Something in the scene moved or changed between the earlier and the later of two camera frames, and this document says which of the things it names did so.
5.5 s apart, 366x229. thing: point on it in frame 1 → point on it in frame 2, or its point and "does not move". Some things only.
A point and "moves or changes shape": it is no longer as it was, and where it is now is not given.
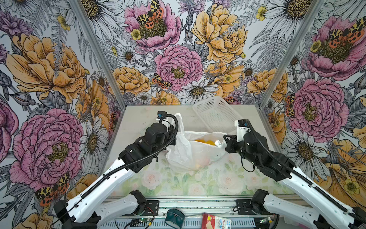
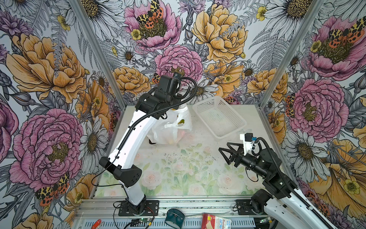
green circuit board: x=143 y=219 does not move
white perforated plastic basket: x=218 y=115 does not move
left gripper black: x=171 y=131 → x=178 y=98
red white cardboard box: x=210 y=221 does not move
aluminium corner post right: x=291 y=53 does not move
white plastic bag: x=194 y=150 moves or changes shape
